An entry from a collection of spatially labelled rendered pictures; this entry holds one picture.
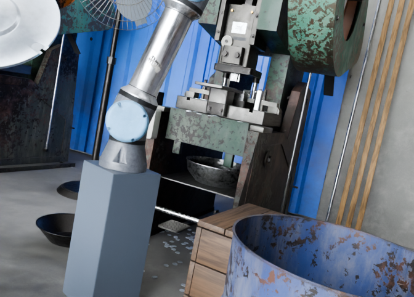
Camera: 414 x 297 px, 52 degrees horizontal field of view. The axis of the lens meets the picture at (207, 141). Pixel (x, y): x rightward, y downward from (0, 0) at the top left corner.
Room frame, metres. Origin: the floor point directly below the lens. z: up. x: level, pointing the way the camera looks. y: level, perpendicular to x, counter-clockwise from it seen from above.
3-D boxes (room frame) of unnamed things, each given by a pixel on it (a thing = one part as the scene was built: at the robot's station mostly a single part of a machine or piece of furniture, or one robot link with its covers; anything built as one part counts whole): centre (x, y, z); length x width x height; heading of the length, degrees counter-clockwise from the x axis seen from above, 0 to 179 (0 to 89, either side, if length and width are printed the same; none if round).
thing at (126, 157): (1.33, 0.25, 0.50); 0.15 x 0.15 x 0.10
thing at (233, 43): (2.05, -0.07, 1.04); 0.17 x 0.15 x 0.30; 156
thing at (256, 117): (2.09, -0.08, 0.68); 0.45 x 0.30 x 0.06; 66
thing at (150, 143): (2.33, 0.10, 0.45); 0.92 x 0.12 x 0.90; 156
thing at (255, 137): (2.11, -0.38, 0.45); 0.92 x 0.12 x 0.90; 156
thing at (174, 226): (1.97, -0.03, 0.14); 0.59 x 0.10 x 0.05; 156
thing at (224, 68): (2.09, -0.08, 0.86); 0.20 x 0.16 x 0.05; 66
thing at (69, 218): (1.78, 0.51, 0.04); 0.30 x 0.30 x 0.07
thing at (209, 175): (2.09, -0.08, 0.36); 0.34 x 0.34 x 0.10
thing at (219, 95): (1.93, -0.01, 0.72); 0.25 x 0.14 x 0.14; 156
